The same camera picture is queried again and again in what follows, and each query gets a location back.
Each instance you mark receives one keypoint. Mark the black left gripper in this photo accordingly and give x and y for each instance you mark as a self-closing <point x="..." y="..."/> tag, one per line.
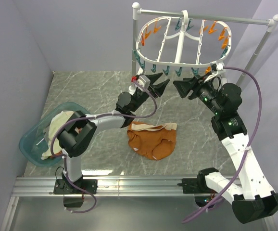
<point x="158" y="88"/>

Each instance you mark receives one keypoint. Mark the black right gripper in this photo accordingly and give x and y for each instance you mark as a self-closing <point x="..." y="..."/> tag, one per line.
<point x="196" y="83"/>

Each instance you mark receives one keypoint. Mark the teal front clothes peg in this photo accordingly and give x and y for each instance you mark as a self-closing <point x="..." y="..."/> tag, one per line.
<point x="179" y="71"/>

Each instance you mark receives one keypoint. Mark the orange underwear beige waistband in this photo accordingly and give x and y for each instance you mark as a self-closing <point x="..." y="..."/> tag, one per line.
<point x="150" y="141"/>

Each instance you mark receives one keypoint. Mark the white oval clip hanger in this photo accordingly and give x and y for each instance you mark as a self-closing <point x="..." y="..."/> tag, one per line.
<point x="176" y="26"/>

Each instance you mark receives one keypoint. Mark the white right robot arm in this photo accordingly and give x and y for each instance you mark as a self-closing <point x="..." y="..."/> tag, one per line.
<point x="255" y="198"/>

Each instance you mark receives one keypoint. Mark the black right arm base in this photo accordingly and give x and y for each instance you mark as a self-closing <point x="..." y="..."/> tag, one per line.
<point x="195" y="186"/>

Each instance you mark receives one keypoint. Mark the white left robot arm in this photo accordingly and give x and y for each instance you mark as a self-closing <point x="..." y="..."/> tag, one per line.
<point x="76" y="134"/>

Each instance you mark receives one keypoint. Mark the orange front clothes peg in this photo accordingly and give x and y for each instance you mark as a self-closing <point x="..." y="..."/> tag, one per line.
<point x="208" y="71"/>

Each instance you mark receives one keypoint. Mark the white drying rack stand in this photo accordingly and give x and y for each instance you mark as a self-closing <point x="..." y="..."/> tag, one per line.
<point x="142" y="18"/>

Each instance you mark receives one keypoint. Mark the pale yellow cloth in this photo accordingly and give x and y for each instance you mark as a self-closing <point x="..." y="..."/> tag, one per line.
<point x="55" y="124"/>

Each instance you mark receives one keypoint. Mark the orange cloth in basket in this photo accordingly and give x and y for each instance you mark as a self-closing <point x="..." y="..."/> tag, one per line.
<point x="56" y="155"/>

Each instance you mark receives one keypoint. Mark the teal plastic basket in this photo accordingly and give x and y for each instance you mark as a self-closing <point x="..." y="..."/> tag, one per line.
<point x="35" y="142"/>

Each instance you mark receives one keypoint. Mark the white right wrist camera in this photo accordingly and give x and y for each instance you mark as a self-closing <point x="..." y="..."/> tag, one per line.
<point x="217" y="68"/>

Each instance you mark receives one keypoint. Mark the aluminium mounting rail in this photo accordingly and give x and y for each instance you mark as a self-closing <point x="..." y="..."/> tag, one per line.
<point x="107" y="186"/>

